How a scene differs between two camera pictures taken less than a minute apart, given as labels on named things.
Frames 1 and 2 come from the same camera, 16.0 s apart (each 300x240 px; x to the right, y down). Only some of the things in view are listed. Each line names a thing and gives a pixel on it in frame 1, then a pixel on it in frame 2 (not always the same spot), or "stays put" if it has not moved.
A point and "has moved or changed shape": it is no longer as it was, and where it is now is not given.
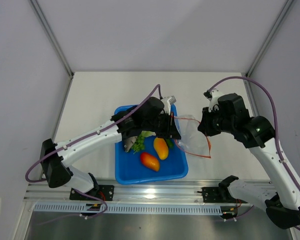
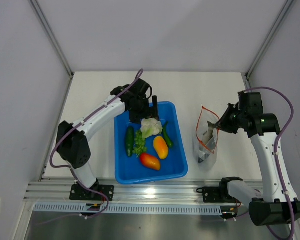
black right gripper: (204, 127) -> (223, 123)
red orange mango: (149, 161) stays put
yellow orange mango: (161, 148) stays put
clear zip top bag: (193, 140) has moved or changed shape
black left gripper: (174, 134) -> (135, 117)
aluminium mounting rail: (186, 190) stays put
